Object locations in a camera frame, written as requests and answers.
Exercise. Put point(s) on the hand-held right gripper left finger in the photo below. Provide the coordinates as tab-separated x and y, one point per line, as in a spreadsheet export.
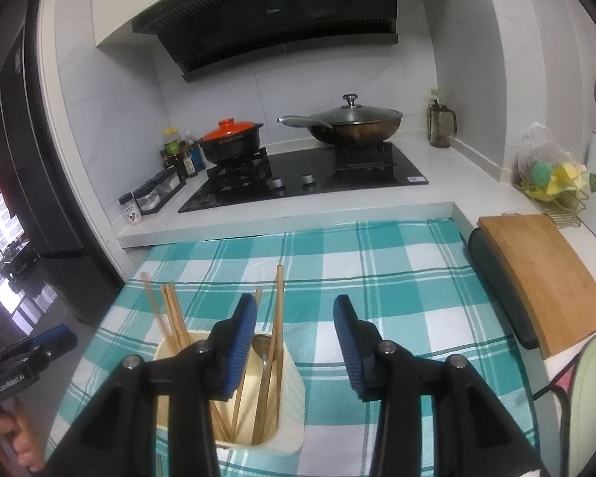
238	343

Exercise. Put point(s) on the dark sauce bottle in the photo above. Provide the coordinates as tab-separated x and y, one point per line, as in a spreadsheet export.
181	161

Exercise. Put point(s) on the wok with lid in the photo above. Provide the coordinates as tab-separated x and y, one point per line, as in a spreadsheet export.
352	124

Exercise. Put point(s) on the grey refrigerator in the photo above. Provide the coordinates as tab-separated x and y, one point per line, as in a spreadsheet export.
35	184

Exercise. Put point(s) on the person's left hand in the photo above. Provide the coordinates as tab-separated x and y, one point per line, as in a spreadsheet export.
5	427

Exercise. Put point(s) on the clear seasoning jar rack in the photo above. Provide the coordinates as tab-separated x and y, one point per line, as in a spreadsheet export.
156	191

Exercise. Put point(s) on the black pot with orange lid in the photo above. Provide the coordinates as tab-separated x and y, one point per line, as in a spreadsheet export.
231	139

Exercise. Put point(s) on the yellow cap sauce bottle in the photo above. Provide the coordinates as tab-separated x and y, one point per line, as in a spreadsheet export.
170	143

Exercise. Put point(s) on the cream ribbed utensil holder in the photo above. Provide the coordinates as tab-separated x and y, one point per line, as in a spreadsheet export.
288	407

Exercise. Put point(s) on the black range hood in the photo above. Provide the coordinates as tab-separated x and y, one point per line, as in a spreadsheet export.
278	10

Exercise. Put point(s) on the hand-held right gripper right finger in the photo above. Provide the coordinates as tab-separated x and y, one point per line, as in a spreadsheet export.
350	343

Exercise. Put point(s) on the metal spoon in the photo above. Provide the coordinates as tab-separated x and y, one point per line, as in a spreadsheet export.
260	344

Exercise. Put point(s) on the dark tray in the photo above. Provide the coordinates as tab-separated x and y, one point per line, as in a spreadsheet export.
496	288

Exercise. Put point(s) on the pale green chair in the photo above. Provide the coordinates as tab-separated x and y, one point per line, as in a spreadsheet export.
591	397

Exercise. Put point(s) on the white label spice shaker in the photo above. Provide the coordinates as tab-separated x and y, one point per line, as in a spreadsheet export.
130	211

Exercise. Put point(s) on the teal checked tablecloth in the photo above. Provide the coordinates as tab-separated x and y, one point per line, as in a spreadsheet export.
402	283

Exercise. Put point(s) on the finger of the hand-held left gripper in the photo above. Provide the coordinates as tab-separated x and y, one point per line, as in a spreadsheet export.
54	335

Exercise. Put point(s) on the black gas stove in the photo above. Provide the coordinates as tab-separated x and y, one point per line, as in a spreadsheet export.
303	184

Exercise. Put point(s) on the wooden cutting board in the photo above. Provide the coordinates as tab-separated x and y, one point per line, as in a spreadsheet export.
541	278

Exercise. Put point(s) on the bag of yellow green sponges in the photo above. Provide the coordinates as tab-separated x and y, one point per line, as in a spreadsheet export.
551	169

